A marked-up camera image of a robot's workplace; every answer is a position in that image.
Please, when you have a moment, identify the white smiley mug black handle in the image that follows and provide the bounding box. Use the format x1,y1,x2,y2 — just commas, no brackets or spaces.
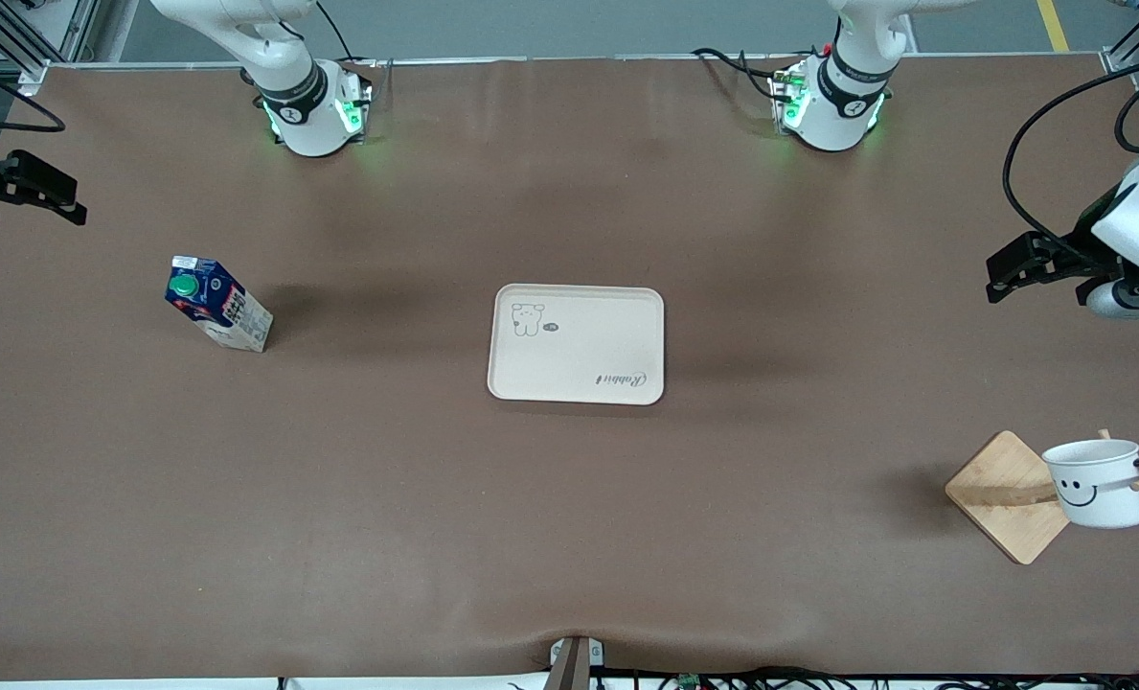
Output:
1041,439,1139,530

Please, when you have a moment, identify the long black arm cable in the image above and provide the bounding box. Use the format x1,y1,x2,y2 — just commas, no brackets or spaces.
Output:
1002,56,1139,242

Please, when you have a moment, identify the black looped gripper cable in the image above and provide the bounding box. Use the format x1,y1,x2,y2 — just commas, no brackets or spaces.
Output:
0,55,66,133

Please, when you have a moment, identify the beige rabbit print tray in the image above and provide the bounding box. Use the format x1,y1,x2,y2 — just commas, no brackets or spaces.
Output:
487,283,666,406

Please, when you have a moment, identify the wooden mug tree stand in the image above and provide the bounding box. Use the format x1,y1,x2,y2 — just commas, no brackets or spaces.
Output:
945,428,1139,566

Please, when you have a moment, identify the blue white milk carton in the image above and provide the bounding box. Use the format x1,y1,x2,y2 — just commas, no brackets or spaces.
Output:
165,255,274,354

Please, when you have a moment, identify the black base power cable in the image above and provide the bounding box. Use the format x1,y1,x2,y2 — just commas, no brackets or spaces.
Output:
314,0,380,70
691,47,786,104

